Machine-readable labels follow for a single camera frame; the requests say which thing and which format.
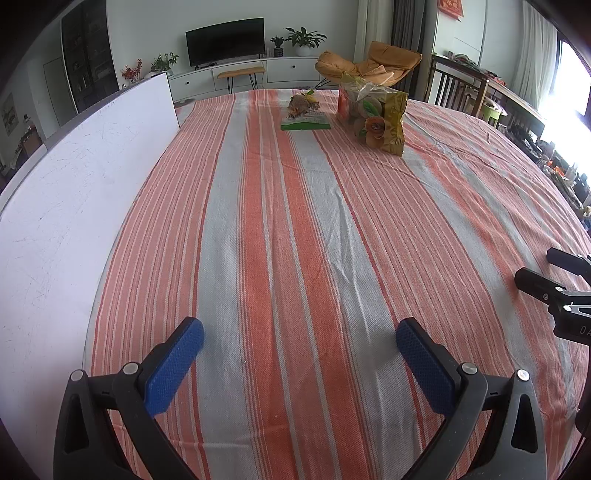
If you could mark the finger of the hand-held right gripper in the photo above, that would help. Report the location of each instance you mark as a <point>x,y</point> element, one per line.
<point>540,282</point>
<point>570,263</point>

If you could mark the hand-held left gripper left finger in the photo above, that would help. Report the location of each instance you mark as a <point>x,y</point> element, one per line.
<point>173,364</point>

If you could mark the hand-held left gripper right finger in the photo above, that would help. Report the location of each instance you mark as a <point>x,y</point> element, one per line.
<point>427,369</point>

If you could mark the white box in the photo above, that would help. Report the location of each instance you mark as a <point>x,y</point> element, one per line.
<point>69,207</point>

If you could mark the gold snack bag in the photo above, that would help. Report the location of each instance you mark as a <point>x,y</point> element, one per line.
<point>388,120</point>

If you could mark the green white snack packet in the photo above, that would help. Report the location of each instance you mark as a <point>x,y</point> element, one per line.
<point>304,123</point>

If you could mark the clear bag of brown snacks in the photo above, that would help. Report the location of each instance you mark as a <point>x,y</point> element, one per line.
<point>302,104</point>

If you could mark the window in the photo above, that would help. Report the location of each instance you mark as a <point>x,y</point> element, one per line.
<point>570,92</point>

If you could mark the wooden side desk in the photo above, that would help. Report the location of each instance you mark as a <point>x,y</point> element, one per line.
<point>512,99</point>

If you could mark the orange striped tablecloth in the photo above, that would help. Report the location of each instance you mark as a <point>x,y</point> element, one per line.
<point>300,230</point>

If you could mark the white curtain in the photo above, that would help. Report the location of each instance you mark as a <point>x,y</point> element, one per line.
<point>535,55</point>

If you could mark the dark wooden chair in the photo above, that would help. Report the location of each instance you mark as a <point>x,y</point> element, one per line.
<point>450,87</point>

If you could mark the orange lounge chair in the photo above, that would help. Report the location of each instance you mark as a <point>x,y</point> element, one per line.
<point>364,62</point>

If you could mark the grey curtain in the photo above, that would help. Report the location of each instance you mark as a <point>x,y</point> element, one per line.
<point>408,25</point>

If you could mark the red flower arrangement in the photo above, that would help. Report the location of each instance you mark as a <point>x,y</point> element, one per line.
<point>131,71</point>

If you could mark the green plant in vase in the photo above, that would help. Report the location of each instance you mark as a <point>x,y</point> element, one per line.
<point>164,62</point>

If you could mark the white television cabinet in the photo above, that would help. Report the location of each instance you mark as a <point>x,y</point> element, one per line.
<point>286,71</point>

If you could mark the dark glass cabinet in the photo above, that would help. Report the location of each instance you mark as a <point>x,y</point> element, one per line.
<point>90,50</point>

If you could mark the black television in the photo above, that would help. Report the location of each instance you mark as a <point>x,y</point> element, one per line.
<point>226,41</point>

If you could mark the small green potted plant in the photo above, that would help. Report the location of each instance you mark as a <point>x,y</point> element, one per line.
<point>277,45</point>

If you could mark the large green potted plant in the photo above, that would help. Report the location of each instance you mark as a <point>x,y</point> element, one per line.
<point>304,39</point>

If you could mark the red wall hanging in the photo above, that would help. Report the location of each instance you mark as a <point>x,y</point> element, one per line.
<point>450,7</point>

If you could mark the framed wall picture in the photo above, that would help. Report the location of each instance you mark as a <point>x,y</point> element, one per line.
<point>8,113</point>

